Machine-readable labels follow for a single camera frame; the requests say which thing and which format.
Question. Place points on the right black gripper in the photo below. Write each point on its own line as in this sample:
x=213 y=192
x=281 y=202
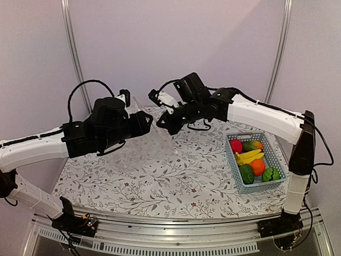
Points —
x=173 y=127

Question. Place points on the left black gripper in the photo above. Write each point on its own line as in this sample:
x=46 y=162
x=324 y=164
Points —
x=141 y=127

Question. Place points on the clear zip top bag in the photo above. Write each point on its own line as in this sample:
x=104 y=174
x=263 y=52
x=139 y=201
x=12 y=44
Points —
x=145 y=150

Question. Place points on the red toy apple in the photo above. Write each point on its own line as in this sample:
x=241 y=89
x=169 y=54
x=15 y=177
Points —
x=236 y=146

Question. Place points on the yellow toy bananas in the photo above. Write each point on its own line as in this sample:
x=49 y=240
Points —
x=248 y=157

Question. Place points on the green toy bell pepper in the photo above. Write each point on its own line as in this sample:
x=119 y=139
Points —
x=247 y=174

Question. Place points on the light blue plastic basket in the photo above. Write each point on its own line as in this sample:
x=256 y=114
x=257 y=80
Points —
x=270 y=159

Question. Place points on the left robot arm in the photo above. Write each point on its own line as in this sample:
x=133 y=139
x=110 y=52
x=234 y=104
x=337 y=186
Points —
x=104 y=131

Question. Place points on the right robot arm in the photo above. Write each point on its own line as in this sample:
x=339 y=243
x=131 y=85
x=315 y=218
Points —
x=230 y=104

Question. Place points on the floral tablecloth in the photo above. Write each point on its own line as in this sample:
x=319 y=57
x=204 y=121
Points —
x=195 y=183

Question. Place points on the green orange toy mango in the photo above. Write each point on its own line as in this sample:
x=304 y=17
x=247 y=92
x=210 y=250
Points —
x=252 y=145

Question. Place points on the orange toy orange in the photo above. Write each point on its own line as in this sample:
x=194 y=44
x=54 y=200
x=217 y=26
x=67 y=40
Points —
x=258 y=166

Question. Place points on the green toy watermelon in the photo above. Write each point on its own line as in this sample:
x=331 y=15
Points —
x=270 y=174

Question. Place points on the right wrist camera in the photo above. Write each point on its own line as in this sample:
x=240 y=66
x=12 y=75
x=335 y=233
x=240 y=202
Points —
x=163 y=98

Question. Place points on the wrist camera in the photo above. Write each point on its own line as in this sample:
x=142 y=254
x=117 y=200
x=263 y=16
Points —
x=163 y=98
x=125 y=96

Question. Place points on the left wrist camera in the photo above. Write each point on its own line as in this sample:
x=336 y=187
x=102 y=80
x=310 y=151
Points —
x=125 y=96

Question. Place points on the aluminium front rail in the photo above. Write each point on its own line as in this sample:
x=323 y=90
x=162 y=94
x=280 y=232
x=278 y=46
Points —
x=125 y=234

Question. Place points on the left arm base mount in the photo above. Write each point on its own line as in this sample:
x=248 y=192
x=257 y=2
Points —
x=85 y=226

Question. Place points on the left aluminium post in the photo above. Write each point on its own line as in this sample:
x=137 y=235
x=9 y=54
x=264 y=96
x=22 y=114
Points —
x=65 y=8

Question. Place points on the aluminium post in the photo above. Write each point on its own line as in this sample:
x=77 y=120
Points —
x=65 y=8
x=285 y=25

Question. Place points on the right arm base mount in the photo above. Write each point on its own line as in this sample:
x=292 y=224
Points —
x=285 y=230

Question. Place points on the right aluminium post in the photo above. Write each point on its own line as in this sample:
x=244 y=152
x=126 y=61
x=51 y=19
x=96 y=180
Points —
x=285 y=25

